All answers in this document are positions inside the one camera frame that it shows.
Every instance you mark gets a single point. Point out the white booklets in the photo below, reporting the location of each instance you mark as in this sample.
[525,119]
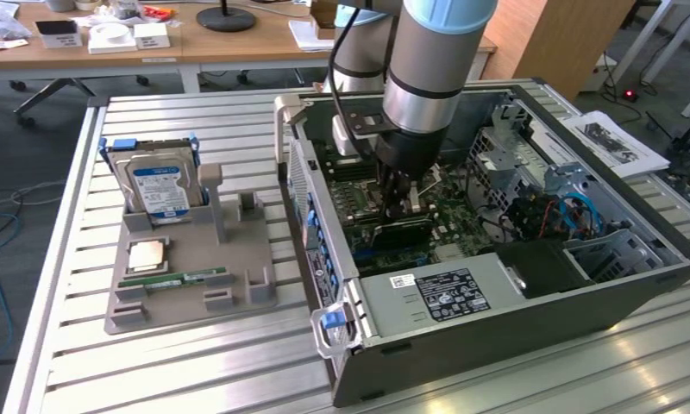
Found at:
[307,41]

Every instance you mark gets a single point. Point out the grey power supply unit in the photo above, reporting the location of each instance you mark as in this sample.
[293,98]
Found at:
[390,310]

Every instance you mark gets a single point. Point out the clear plastic bag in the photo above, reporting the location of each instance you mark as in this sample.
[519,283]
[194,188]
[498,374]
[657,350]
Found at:
[0,19]

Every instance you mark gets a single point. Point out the black chair base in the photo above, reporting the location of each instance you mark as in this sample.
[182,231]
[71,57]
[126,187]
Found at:
[45,92]

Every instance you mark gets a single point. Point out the black tripod stand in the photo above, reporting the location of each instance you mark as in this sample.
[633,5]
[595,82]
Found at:
[687,142]

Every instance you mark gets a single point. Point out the green RAM stick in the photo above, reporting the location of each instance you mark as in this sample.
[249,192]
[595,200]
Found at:
[166,279]

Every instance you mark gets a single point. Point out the CPU socket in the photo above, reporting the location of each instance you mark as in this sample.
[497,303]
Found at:
[371,194]

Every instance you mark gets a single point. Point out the silver CPU chip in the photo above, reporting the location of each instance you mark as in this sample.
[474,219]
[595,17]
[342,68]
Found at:
[146,254]

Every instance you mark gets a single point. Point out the red packet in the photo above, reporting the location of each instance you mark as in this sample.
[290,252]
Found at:
[157,13]

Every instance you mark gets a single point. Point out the wooden desk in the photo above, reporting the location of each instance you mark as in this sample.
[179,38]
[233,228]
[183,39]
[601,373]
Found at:
[10,56]

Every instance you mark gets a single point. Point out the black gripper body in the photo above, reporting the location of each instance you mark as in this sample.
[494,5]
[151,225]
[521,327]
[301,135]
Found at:
[407,153]

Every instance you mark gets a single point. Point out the metal drive cage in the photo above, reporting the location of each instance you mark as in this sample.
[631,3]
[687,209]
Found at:
[506,181]

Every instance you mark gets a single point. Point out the metal disk bay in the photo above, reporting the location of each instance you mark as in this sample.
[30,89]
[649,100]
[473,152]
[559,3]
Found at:
[621,254]

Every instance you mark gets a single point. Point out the metal socket cover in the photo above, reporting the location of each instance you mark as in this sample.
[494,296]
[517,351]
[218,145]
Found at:
[431,181]

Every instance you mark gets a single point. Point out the grey parts rack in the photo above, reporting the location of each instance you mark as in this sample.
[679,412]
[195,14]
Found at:
[195,254]

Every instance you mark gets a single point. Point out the white box with black top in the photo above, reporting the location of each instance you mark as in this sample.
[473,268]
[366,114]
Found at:
[59,36]

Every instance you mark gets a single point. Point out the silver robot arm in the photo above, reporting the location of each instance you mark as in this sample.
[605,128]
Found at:
[425,64]

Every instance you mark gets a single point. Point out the green motherboard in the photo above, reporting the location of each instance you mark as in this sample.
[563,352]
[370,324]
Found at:
[465,233]

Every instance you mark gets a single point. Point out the white tape roll on box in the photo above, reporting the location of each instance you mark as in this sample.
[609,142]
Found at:
[111,39]

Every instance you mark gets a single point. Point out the graphics card with black fan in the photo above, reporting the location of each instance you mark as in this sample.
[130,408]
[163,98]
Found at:
[402,237]

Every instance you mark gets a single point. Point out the hard disk in blue caddy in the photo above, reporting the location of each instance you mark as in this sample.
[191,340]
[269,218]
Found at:
[157,185]

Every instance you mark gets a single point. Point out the wooden cabinet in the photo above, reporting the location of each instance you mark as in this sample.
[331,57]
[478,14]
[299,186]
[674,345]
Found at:
[586,43]

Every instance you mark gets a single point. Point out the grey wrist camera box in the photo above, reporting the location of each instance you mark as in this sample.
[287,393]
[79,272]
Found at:
[345,138]

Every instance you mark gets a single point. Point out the brown cardboard box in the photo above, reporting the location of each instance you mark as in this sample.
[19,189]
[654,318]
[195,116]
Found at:
[321,13]

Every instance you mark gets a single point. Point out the black round lamp base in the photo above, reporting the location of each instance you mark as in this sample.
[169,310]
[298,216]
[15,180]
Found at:
[225,19]

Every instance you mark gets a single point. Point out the stack of printed papers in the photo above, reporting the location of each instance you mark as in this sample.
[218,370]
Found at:
[615,146]

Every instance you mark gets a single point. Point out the black open PC case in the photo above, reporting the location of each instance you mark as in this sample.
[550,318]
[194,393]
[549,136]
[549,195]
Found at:
[494,336]

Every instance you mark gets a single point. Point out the plain white box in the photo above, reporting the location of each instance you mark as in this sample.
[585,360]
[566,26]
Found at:
[150,36]

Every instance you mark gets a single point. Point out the power strip with red light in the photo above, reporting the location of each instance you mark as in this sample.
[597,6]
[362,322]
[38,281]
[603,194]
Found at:
[629,95]

